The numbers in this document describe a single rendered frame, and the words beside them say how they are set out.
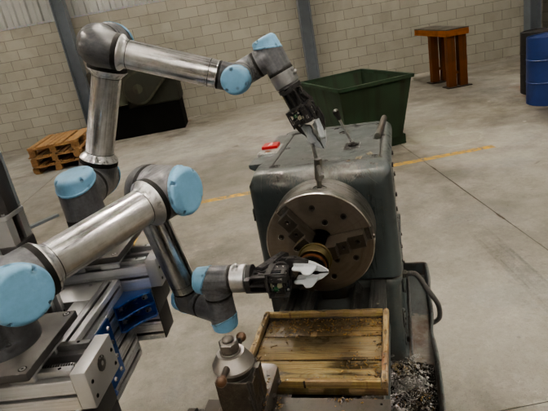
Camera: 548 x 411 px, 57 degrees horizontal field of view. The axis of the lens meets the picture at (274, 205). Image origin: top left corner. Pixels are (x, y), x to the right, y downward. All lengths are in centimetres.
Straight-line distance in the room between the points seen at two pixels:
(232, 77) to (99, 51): 35
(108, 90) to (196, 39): 973
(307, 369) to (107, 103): 94
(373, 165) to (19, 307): 102
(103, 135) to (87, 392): 78
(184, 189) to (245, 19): 1014
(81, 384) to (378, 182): 96
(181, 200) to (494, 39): 1170
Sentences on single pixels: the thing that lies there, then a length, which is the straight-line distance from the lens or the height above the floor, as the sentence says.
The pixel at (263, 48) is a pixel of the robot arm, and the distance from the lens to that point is 147.
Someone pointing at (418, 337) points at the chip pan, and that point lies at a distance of 197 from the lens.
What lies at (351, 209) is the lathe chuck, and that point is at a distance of 141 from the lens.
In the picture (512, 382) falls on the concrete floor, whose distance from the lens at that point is 265.
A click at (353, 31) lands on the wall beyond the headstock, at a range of 1154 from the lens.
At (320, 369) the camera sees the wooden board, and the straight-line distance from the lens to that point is 131.
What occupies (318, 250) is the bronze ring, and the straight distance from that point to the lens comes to 134.
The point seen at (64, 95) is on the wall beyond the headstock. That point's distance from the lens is 1190.
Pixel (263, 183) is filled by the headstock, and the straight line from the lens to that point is 160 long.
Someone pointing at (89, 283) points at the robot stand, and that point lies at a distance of 162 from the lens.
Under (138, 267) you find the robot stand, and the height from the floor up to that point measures 110.
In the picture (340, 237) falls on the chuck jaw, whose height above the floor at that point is 111.
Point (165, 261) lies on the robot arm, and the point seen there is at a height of 115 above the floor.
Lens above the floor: 171
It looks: 20 degrees down
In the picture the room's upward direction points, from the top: 11 degrees counter-clockwise
